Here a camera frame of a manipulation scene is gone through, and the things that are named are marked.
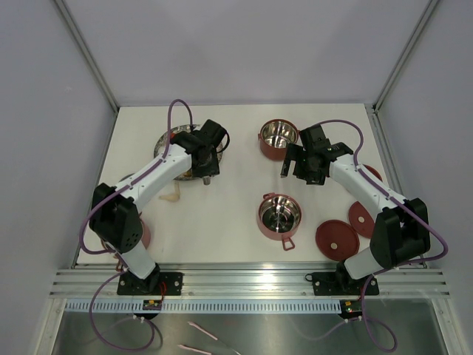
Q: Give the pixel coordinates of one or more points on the pink stick lower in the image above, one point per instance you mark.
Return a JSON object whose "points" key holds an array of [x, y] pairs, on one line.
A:
{"points": [[195, 350]]}

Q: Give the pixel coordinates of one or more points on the aluminium post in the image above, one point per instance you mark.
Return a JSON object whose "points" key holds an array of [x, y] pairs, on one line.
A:
{"points": [[407, 51], [74, 30]]}

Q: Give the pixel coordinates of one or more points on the dark red lid middle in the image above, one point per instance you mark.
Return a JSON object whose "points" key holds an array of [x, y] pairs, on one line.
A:
{"points": [[361, 221]]}

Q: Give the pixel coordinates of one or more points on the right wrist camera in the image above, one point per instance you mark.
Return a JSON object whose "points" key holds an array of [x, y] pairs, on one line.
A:
{"points": [[313, 138]]}

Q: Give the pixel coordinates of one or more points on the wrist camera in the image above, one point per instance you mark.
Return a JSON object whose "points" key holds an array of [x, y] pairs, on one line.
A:
{"points": [[212, 133], [313, 138]]}

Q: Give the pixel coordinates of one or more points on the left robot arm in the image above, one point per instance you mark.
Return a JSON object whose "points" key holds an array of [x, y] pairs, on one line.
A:
{"points": [[116, 210]]}

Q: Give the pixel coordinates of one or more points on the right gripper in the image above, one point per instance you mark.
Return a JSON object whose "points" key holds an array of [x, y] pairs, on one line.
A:
{"points": [[295, 152]]}

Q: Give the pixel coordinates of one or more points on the right aluminium post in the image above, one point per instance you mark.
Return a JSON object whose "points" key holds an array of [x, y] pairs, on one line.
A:
{"points": [[407, 51]]}

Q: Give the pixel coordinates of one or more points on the grey glass pot lid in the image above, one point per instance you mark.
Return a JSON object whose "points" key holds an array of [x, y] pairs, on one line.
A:
{"points": [[125, 177]]}

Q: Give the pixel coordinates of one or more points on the pink lunch container left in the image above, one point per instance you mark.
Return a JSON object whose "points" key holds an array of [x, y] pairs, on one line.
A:
{"points": [[146, 235]]}

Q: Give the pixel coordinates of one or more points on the pink stick upper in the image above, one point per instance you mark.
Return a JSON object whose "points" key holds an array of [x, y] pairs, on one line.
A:
{"points": [[199, 328]]}

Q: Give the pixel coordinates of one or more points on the dark red lid back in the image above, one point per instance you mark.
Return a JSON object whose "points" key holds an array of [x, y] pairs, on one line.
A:
{"points": [[372, 173]]}

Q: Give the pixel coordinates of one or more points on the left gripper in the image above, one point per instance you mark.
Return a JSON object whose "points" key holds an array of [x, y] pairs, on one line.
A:
{"points": [[212, 169]]}

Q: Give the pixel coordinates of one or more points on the white slotted cable duct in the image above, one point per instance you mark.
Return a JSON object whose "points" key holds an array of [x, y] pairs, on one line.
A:
{"points": [[122, 306]]}

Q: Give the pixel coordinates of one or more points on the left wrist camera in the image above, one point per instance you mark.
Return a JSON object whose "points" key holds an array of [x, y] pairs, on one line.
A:
{"points": [[212, 133]]}

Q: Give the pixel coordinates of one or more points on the aluminium front rail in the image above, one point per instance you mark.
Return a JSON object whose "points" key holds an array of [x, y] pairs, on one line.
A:
{"points": [[250, 281]]}

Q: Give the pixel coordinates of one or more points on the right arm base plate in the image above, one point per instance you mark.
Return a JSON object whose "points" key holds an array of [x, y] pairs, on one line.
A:
{"points": [[326, 284]]}

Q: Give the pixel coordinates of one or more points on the dark red lid front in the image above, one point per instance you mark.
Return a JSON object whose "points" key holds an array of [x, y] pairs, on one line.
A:
{"points": [[337, 240]]}

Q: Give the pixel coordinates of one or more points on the dark red lunch container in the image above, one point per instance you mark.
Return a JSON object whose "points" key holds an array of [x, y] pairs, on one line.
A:
{"points": [[275, 136]]}

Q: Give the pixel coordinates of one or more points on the pink lunch container with handle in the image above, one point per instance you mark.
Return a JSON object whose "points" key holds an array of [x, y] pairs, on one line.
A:
{"points": [[278, 218]]}

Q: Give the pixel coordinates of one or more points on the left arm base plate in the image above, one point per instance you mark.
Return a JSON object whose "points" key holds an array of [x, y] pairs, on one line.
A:
{"points": [[167, 283]]}

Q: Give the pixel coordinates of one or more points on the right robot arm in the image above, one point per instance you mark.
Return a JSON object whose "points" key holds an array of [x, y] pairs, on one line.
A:
{"points": [[400, 232]]}

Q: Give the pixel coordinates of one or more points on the pink stick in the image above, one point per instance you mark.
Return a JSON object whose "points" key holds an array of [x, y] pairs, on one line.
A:
{"points": [[199, 328], [195, 350]]}

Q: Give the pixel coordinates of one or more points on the left aluminium post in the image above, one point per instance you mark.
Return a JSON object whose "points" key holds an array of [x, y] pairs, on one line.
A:
{"points": [[74, 30]]}

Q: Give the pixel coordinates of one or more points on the dark red lid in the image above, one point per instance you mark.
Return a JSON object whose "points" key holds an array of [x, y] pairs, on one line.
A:
{"points": [[372, 173], [337, 240], [361, 221]]}

